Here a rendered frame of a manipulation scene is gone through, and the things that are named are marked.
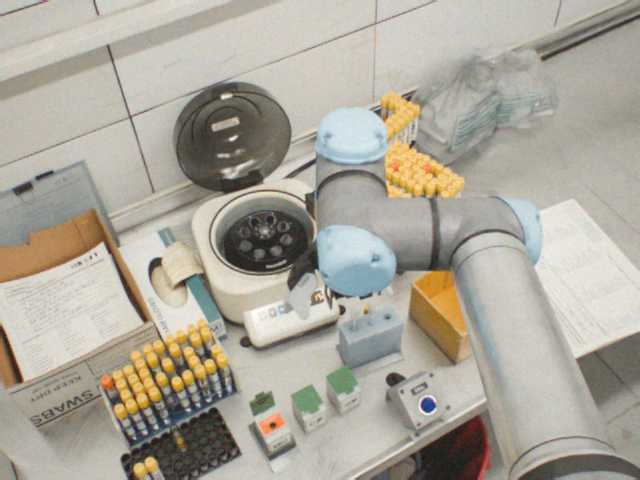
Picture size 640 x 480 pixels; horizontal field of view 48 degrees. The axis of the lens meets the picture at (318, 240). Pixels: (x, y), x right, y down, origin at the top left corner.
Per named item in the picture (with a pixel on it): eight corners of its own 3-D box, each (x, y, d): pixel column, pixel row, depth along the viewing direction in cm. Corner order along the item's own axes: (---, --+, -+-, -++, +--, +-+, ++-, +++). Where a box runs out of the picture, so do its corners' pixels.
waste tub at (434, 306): (455, 367, 125) (462, 337, 117) (406, 314, 132) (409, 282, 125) (512, 328, 130) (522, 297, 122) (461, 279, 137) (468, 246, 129)
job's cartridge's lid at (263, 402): (249, 401, 109) (247, 399, 109) (254, 418, 112) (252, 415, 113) (271, 389, 110) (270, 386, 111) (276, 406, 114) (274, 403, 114)
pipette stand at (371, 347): (351, 380, 124) (351, 351, 117) (335, 347, 129) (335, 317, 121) (404, 360, 126) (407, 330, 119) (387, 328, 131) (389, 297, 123)
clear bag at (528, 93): (482, 134, 161) (491, 85, 150) (456, 86, 171) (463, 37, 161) (567, 118, 163) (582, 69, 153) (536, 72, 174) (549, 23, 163)
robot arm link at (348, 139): (315, 156, 72) (314, 99, 77) (314, 225, 81) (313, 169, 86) (394, 156, 73) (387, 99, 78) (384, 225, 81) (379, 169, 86)
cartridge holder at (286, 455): (274, 475, 114) (272, 466, 112) (248, 429, 119) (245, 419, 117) (303, 458, 116) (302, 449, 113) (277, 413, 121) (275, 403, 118)
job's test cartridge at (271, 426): (270, 458, 115) (267, 441, 110) (257, 433, 117) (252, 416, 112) (292, 445, 116) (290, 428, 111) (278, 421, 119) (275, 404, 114)
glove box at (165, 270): (173, 364, 127) (162, 336, 120) (126, 270, 141) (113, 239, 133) (237, 333, 131) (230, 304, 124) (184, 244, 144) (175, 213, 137)
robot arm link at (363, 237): (438, 256, 67) (425, 168, 74) (317, 256, 67) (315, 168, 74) (426, 301, 74) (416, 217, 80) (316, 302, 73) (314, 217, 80)
